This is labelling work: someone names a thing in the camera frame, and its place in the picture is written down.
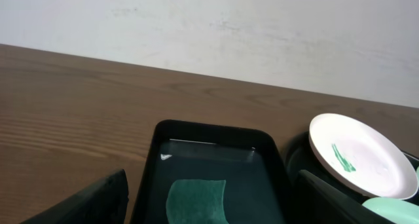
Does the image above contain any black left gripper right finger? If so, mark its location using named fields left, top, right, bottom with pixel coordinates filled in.
left=294, top=170, right=391, bottom=224

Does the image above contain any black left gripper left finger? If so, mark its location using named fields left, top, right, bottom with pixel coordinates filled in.
left=23, top=169, right=128, bottom=224

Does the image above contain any green yellow sponge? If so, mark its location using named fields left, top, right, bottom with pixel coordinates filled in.
left=166, top=179, right=228, bottom=224

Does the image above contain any mint green plate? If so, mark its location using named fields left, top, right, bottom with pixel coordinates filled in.
left=362, top=197, right=418, bottom=224

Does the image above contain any black round tray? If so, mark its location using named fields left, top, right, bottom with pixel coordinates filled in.
left=284, top=132, right=419, bottom=207

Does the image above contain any black rectangular tray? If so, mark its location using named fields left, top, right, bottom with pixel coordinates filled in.
left=131, top=120, right=294, bottom=223

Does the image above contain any white plate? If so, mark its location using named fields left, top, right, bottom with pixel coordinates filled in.
left=309, top=113, right=418, bottom=200

